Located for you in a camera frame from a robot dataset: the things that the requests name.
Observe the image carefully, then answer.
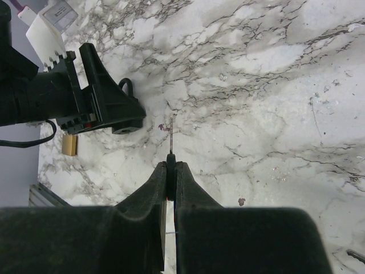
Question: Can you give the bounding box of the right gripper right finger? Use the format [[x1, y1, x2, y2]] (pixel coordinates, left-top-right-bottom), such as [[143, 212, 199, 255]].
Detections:
[[175, 162, 332, 273]]

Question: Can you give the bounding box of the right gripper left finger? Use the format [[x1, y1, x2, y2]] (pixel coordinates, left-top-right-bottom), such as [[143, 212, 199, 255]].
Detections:
[[1, 162, 167, 273]]

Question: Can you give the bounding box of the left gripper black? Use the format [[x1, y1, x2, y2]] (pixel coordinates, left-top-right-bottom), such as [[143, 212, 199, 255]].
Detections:
[[1, 43, 146, 135]]

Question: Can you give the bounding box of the black-headed key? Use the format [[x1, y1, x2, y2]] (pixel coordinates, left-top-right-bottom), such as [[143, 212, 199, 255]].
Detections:
[[166, 117, 176, 201]]

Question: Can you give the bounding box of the black padlock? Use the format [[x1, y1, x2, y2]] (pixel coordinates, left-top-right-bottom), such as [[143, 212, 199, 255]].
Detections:
[[118, 78, 137, 100]]

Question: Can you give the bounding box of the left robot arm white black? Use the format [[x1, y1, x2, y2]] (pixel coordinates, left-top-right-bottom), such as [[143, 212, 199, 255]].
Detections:
[[1, 2, 146, 134]]

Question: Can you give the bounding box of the brass padlock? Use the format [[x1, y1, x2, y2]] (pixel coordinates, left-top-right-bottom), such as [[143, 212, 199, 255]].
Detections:
[[62, 135, 78, 156]]

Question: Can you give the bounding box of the aluminium extrusion rail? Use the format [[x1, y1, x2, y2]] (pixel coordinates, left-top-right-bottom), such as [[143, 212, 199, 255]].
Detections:
[[29, 183, 70, 207]]

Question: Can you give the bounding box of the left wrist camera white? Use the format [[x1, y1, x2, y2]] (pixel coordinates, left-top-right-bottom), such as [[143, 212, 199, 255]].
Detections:
[[17, 1, 78, 71]]

